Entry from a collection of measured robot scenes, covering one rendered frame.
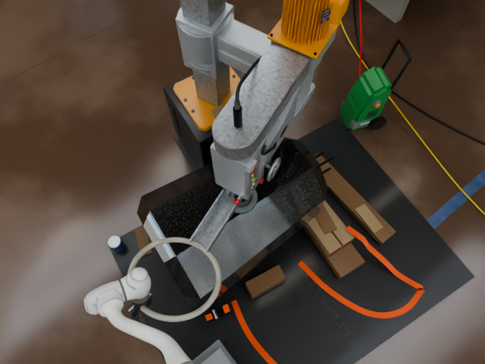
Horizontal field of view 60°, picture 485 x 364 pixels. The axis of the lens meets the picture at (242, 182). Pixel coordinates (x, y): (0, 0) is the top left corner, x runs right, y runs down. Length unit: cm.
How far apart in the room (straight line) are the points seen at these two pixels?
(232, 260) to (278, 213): 43
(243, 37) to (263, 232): 123
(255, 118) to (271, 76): 26
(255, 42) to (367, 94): 148
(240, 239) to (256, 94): 106
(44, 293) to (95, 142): 141
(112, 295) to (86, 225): 195
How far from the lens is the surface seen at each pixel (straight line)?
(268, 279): 330
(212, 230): 240
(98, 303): 192
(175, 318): 215
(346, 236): 341
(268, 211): 275
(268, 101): 201
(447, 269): 380
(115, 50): 482
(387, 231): 364
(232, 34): 261
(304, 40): 222
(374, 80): 377
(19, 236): 402
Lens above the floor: 335
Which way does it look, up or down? 64 degrees down
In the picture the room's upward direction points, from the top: 1 degrees counter-clockwise
